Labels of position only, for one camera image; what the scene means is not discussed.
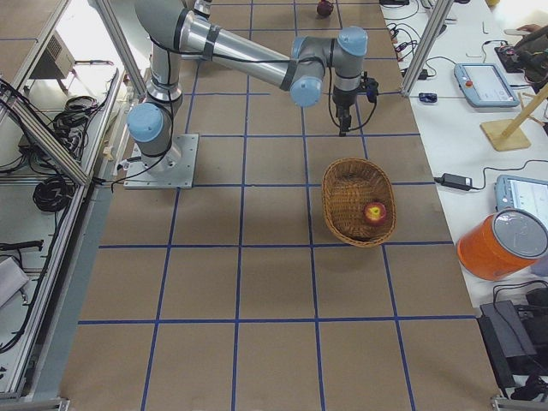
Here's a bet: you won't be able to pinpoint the blue teach pendant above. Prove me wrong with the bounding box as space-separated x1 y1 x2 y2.
453 63 520 108
494 175 547 218

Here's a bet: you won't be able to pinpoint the woven wicker basket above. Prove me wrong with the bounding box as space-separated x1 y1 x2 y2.
322 158 396 247

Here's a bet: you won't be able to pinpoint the dark red apple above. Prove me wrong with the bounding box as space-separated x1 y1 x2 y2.
316 0 334 18

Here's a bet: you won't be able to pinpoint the black laptop case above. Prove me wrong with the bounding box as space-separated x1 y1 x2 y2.
477 297 547 402

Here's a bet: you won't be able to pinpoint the orange bucket with lid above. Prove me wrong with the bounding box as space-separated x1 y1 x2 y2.
456 208 547 281

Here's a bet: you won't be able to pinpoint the coiled black cables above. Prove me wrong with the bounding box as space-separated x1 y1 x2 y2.
32 175 69 215

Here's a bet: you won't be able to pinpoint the aluminium frame rail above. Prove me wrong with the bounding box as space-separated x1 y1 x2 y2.
401 0 453 98

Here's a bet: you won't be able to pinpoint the black power brick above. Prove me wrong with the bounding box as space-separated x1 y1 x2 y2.
434 173 473 191

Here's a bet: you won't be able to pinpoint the light red apple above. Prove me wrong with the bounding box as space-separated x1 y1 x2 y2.
363 201 387 226

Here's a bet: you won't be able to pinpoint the wooden stand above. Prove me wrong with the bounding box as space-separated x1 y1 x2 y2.
479 84 547 152

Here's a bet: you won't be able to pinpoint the grey metal box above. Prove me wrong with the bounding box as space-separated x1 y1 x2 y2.
30 31 75 80

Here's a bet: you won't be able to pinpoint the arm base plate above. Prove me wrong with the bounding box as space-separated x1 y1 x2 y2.
123 134 200 189

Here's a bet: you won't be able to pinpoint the small blue device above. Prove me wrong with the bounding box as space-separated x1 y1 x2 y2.
418 92 438 104

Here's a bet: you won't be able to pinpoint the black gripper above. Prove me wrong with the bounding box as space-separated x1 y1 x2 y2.
332 73 379 136

